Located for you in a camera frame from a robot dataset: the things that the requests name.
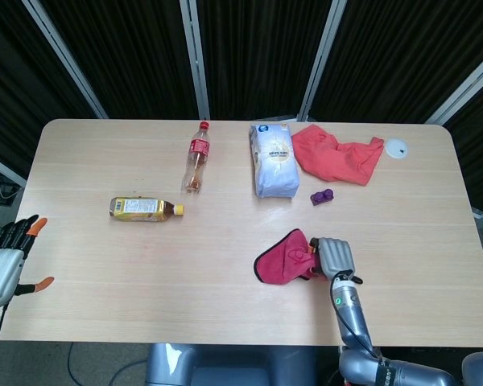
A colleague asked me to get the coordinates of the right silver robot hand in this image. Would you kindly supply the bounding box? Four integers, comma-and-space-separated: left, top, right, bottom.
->
308, 236, 356, 281

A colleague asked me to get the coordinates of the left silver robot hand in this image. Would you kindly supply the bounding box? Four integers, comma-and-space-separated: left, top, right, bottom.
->
0, 214, 56, 309

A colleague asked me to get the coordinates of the pink cloth with black edge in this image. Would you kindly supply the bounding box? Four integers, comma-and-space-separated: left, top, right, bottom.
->
254, 228, 321, 285

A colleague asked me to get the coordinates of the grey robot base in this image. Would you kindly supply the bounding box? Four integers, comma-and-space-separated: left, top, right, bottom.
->
144, 343, 319, 386

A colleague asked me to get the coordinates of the orange red cloth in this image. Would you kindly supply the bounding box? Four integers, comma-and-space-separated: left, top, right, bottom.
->
291, 124, 386, 187

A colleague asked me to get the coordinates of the purple toy brick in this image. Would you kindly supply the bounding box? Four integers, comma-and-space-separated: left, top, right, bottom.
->
310, 188, 335, 207

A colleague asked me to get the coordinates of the light blue paper bag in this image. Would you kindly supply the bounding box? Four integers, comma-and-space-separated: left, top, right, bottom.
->
249, 123, 299, 199

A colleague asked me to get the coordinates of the yellow label tea bottle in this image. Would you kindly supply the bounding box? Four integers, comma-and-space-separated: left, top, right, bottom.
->
108, 196, 185, 223

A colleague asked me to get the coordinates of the red label cola bottle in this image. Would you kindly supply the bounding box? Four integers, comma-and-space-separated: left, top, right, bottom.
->
180, 121, 212, 195

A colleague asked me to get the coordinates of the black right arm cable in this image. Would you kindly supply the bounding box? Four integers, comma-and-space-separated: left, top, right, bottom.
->
329, 269, 383, 361

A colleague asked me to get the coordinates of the grey metal partition post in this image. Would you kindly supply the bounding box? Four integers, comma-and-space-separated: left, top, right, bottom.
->
0, 151, 27, 188
180, 0, 211, 121
22, 0, 109, 120
296, 0, 349, 122
424, 47, 483, 125

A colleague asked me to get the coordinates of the white round cable grommet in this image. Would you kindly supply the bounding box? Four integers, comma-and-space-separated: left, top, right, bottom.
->
385, 138, 409, 159

